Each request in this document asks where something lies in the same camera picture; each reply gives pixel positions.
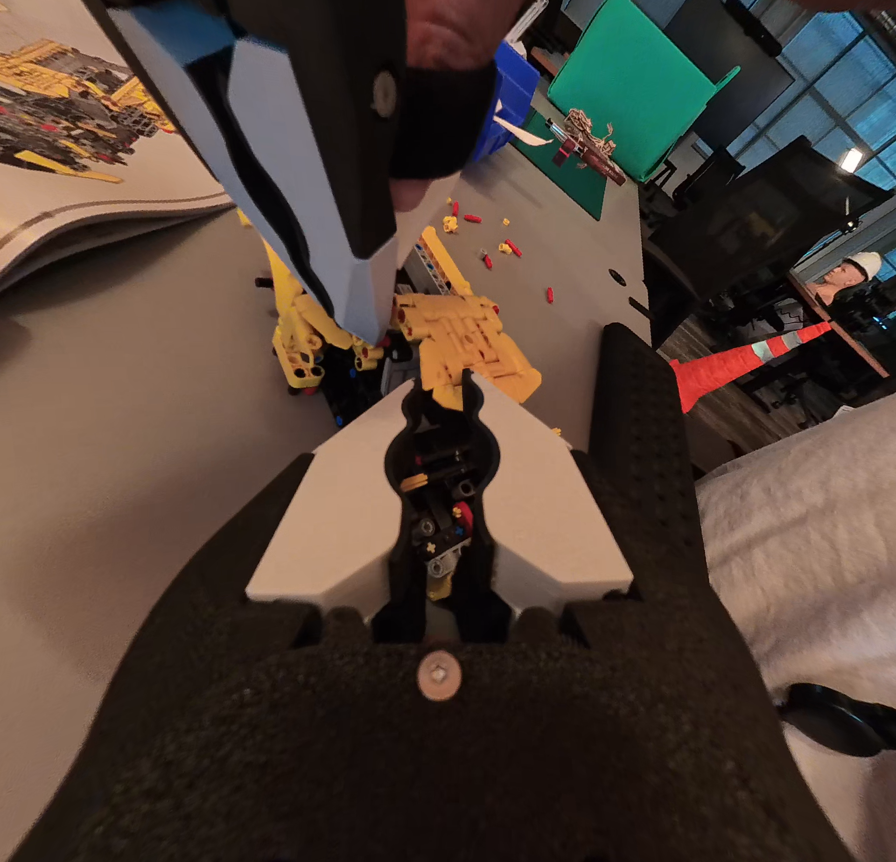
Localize yellow toy brick car model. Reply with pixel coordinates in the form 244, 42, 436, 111
238, 207, 564, 604

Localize black office chair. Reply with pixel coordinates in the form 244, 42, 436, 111
647, 136, 893, 303

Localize black lanyard cord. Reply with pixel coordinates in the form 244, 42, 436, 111
776, 681, 891, 759

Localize black monitor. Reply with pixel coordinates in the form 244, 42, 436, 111
661, 0, 795, 156

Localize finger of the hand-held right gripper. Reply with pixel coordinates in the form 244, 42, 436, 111
105, 0, 337, 324
227, 36, 403, 348

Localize instruction booklet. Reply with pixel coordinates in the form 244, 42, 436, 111
0, 0, 235, 292

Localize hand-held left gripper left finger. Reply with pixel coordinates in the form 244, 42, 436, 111
245, 379, 428, 625

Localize green box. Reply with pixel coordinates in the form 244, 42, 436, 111
548, 0, 742, 184

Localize person's white shirt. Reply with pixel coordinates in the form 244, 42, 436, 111
695, 393, 896, 862

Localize scattered small brick pins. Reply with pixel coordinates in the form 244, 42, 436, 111
440, 199, 525, 270

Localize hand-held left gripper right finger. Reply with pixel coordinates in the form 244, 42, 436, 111
458, 378, 634, 621

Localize grey desk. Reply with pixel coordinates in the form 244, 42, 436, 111
0, 99, 653, 856

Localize mannequin head with hard hat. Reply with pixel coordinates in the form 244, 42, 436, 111
805, 252, 884, 306

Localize person's right hand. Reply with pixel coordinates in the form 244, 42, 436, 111
405, 0, 555, 72

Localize blue plastic bin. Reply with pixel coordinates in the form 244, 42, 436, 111
470, 39, 541, 164

